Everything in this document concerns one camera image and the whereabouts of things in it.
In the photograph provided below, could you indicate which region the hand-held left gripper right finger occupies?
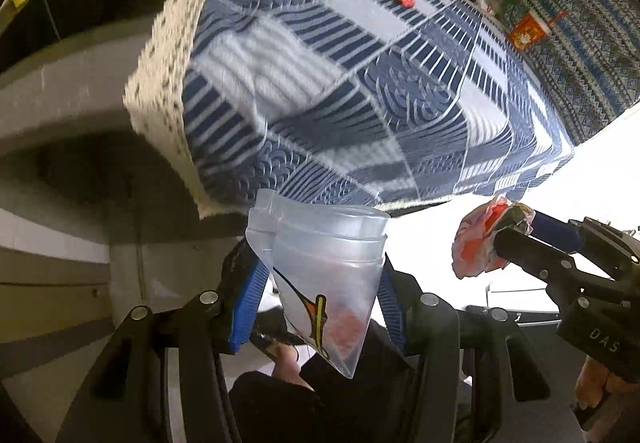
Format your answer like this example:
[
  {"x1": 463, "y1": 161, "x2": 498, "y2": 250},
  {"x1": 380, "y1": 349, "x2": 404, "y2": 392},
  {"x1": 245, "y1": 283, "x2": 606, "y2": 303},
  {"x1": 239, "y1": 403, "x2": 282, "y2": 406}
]
[{"x1": 375, "y1": 268, "x2": 586, "y2": 443}]

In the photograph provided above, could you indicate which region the red white wrapper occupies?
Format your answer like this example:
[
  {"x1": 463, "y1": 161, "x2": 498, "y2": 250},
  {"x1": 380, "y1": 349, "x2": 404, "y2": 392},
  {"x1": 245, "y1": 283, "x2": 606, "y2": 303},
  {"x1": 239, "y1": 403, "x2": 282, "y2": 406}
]
[{"x1": 450, "y1": 195, "x2": 536, "y2": 280}]

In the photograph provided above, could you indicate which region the blue patterned woven cloth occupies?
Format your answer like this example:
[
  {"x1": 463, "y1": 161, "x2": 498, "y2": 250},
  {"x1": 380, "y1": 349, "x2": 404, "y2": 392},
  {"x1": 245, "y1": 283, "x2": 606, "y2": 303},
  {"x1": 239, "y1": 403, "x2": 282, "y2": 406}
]
[{"x1": 520, "y1": 0, "x2": 640, "y2": 146}]

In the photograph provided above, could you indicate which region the orange cup with straw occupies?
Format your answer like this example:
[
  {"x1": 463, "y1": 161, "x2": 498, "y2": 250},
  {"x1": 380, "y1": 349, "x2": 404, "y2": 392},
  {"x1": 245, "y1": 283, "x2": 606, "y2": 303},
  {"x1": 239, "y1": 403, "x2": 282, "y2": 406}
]
[{"x1": 507, "y1": 10, "x2": 571, "y2": 52}]

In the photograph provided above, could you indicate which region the person's foot in sandal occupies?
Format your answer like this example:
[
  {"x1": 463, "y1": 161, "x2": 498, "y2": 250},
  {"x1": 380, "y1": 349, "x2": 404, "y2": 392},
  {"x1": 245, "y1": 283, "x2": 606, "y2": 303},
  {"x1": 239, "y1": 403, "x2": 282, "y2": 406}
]
[{"x1": 260, "y1": 333, "x2": 303, "y2": 386}]

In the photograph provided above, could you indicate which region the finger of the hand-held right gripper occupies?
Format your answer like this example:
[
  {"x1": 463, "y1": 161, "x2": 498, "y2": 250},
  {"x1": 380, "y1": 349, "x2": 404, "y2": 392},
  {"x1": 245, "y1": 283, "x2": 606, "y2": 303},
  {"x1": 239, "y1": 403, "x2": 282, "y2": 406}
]
[
  {"x1": 494, "y1": 226, "x2": 621, "y2": 295},
  {"x1": 520, "y1": 205, "x2": 628, "y2": 253}
]

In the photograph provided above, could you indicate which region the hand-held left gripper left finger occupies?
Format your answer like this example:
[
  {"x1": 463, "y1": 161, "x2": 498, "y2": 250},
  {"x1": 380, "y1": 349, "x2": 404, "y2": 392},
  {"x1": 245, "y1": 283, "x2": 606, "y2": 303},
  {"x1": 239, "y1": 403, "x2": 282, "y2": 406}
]
[{"x1": 55, "y1": 238, "x2": 273, "y2": 443}]

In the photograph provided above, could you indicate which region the clear plastic cup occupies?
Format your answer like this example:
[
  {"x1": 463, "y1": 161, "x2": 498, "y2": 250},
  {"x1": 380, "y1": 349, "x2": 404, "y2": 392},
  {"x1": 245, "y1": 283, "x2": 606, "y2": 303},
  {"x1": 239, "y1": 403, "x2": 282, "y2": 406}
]
[{"x1": 245, "y1": 189, "x2": 391, "y2": 379}]

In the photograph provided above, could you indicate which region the blue white patterned tablecloth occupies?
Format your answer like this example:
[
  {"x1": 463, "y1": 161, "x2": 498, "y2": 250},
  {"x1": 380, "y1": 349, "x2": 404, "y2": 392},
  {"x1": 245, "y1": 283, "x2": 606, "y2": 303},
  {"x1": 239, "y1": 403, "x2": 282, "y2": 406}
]
[{"x1": 122, "y1": 0, "x2": 576, "y2": 221}]

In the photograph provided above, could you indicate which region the person's right hand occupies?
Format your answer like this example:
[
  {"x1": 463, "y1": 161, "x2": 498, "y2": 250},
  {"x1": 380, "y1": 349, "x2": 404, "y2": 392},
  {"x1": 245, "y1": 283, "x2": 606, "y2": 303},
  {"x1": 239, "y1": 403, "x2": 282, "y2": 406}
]
[{"x1": 575, "y1": 355, "x2": 640, "y2": 424}]

